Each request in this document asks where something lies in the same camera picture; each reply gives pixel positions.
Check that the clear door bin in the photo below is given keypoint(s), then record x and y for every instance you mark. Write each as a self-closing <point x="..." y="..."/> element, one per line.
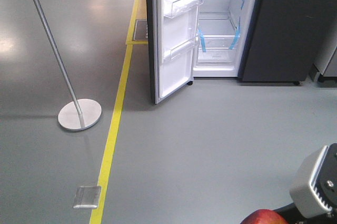
<point x="171" y="53"/>
<point x="175" y="8"/>

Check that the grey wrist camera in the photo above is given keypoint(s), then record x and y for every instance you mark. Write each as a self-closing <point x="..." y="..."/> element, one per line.
<point x="313" y="190"/>

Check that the grey fridge door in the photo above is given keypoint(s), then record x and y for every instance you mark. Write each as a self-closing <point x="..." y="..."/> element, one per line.
<point x="163" y="32"/>

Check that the clear lower door bin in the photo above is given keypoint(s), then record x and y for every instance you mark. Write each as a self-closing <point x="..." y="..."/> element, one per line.
<point x="171" y="53"/>

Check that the clear middle door bin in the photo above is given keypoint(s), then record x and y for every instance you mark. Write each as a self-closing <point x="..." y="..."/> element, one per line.
<point x="175" y="8"/>

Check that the red yellow apple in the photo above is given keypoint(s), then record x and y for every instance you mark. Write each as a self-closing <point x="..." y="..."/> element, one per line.
<point x="264" y="216"/>

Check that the dark floor label sign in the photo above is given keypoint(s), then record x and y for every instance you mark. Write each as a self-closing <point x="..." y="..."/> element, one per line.
<point x="140" y="31"/>

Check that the silver floor sign stand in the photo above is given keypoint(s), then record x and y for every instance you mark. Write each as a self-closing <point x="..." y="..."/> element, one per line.
<point x="79" y="114"/>

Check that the silver floor socket plate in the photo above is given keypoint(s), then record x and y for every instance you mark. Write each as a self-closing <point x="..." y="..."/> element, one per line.
<point x="87" y="197"/>

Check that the clear fridge crisper drawer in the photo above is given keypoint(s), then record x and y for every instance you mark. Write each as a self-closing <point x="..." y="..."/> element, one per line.
<point x="218" y="42"/>

